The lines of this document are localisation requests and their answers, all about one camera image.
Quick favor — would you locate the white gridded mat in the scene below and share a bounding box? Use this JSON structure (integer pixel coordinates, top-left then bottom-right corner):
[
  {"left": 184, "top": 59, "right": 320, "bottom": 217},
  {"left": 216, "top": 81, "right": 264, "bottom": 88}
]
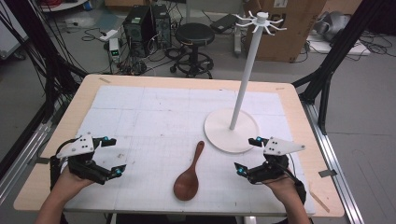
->
[{"left": 64, "top": 85, "right": 317, "bottom": 217}]

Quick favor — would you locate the large black computer tower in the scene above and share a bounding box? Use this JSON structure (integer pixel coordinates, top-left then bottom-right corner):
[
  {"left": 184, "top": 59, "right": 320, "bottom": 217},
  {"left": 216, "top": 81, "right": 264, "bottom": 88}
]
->
[{"left": 121, "top": 5, "right": 156, "bottom": 59}]

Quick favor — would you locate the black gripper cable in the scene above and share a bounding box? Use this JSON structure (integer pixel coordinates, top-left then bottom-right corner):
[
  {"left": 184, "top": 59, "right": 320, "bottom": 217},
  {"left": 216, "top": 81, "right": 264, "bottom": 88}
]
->
[
  {"left": 54, "top": 137, "right": 82, "bottom": 157},
  {"left": 281, "top": 153, "right": 301, "bottom": 185}
]

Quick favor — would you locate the black round stool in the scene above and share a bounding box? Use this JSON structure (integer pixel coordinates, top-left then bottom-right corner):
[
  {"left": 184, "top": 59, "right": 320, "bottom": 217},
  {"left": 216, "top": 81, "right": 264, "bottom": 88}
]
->
[{"left": 169, "top": 22, "right": 217, "bottom": 79}]

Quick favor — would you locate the grey plastic cover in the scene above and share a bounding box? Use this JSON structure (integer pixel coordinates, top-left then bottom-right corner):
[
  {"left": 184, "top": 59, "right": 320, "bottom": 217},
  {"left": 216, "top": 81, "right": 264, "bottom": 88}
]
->
[{"left": 313, "top": 10, "right": 352, "bottom": 43}]

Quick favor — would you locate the brown cardboard box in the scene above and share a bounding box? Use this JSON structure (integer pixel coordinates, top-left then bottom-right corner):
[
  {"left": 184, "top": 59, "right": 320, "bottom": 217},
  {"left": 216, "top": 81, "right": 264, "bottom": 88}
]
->
[{"left": 242, "top": 0, "right": 328, "bottom": 63}]

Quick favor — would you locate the aluminium rail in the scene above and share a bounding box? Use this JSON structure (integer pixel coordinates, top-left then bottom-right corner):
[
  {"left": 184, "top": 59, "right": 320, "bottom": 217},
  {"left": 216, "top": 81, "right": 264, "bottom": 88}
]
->
[
  {"left": 0, "top": 105, "right": 60, "bottom": 204},
  {"left": 301, "top": 101, "right": 365, "bottom": 224}
]

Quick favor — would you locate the white hook rack stand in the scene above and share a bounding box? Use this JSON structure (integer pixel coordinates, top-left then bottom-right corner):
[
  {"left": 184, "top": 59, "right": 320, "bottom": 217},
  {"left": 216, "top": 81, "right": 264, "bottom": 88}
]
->
[{"left": 204, "top": 10, "right": 288, "bottom": 155}]

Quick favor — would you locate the white flat board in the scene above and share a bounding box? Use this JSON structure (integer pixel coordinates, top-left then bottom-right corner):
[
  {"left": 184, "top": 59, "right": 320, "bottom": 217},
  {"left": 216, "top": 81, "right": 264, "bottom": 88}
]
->
[{"left": 306, "top": 34, "right": 372, "bottom": 57}]

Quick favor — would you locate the white device with green display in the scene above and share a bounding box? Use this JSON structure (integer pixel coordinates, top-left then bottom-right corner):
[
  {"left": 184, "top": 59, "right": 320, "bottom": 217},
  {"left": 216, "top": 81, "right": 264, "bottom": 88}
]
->
[{"left": 107, "top": 37, "right": 121, "bottom": 63}]

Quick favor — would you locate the person's right hand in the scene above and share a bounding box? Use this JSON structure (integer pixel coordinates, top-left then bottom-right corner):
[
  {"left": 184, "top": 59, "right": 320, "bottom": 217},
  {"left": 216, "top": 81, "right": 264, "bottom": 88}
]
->
[{"left": 262, "top": 173, "right": 301, "bottom": 205}]

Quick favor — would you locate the thin wooden stick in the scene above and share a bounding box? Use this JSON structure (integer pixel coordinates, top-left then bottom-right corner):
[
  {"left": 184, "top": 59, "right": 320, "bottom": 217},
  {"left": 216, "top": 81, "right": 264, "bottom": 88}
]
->
[{"left": 308, "top": 189, "right": 331, "bottom": 214}]

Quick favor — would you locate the black flat bag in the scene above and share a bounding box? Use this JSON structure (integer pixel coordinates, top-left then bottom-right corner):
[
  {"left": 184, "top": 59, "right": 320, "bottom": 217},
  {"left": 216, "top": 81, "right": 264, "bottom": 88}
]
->
[{"left": 209, "top": 13, "right": 239, "bottom": 34}]

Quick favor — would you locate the white power strip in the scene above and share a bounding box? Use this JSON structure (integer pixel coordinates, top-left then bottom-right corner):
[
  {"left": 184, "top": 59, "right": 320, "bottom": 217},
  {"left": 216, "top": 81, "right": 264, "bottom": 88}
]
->
[{"left": 98, "top": 29, "right": 120, "bottom": 42}]

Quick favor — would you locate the black metal frame stand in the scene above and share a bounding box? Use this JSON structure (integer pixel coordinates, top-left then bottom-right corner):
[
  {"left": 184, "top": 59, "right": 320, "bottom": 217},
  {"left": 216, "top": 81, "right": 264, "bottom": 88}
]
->
[
  {"left": 291, "top": 0, "right": 389, "bottom": 136},
  {"left": 6, "top": 0, "right": 89, "bottom": 124}
]

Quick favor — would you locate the slim black computer tower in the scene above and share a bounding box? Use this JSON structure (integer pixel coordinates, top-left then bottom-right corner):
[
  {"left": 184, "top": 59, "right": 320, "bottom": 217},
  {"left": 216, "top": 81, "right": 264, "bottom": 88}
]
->
[{"left": 150, "top": 3, "right": 173, "bottom": 49}]

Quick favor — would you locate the brown wooden spoon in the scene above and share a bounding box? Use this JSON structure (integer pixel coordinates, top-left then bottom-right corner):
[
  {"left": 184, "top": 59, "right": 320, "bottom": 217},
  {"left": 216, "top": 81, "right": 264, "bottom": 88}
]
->
[{"left": 173, "top": 140, "right": 206, "bottom": 202}]

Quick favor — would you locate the person's left hand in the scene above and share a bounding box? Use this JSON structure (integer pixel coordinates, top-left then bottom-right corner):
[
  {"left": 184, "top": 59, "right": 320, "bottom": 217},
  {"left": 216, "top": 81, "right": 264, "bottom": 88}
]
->
[{"left": 50, "top": 165, "right": 95, "bottom": 201}]

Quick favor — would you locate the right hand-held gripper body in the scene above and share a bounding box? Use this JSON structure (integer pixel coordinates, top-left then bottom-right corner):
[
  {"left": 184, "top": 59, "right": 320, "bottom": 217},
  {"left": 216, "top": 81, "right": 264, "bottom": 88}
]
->
[{"left": 247, "top": 136, "right": 306, "bottom": 185}]

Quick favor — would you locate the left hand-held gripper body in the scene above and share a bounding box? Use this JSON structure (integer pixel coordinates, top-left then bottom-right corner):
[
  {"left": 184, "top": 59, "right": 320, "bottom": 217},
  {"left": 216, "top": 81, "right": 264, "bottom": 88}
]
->
[{"left": 49, "top": 133, "right": 110, "bottom": 186}]

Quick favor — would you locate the grey tape strip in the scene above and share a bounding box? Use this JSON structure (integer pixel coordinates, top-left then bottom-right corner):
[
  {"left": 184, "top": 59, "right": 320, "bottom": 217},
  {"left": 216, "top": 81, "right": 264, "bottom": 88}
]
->
[{"left": 318, "top": 169, "right": 338, "bottom": 178}]

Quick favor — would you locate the black wrist strap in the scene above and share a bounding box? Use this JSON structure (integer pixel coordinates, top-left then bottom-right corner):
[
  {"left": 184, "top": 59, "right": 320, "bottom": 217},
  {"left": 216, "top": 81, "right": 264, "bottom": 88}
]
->
[
  {"left": 289, "top": 178, "right": 308, "bottom": 205},
  {"left": 49, "top": 154, "right": 64, "bottom": 191}
]

